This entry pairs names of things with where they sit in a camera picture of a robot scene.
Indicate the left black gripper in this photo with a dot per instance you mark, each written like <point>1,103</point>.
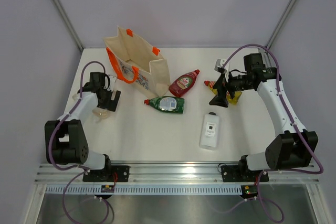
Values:
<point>111,104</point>

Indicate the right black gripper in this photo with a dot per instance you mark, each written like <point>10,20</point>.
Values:
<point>220,99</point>

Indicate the clear liquid soap bottle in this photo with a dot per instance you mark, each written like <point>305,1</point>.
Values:
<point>102,112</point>

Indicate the green dish soap bottle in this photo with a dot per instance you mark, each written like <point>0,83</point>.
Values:
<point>167,104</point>

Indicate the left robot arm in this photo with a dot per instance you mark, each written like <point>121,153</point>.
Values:
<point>66,143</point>

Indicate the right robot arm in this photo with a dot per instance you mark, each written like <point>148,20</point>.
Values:
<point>293,145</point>

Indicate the cream canvas tote bag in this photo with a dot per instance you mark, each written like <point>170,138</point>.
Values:
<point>138,63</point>

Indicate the yellow dish soap bottle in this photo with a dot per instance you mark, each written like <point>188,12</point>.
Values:
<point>234,100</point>

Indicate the white rectangular bottle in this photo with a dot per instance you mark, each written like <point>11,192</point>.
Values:
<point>210,131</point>

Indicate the red dish soap bottle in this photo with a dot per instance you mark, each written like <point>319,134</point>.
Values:
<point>184,83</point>

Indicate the left small circuit board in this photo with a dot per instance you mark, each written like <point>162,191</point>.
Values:
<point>107,188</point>

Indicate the small circuit board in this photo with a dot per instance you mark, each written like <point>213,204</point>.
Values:
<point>107,188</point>
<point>250,191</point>

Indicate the right small circuit board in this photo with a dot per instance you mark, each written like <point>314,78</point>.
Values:
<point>250,191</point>

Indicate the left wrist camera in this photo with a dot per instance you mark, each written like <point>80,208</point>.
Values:
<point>111,80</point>

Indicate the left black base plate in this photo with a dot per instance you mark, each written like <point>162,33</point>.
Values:
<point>115,173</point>

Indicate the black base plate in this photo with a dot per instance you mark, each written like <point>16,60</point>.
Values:
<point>115,173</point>
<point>231,173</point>

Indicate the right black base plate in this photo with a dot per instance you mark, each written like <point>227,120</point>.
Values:
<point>231,173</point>

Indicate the aluminium mounting rail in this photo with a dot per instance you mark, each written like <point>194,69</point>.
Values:
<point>171,173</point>

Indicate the white slotted cable duct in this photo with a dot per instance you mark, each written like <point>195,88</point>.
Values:
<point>147,190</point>

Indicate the left corner aluminium post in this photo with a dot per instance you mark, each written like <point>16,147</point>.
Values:
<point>68,24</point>

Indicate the corner aluminium post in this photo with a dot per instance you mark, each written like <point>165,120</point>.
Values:
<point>68,24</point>
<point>281,22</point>

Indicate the right corner aluminium post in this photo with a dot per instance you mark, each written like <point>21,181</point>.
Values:
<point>281,22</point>

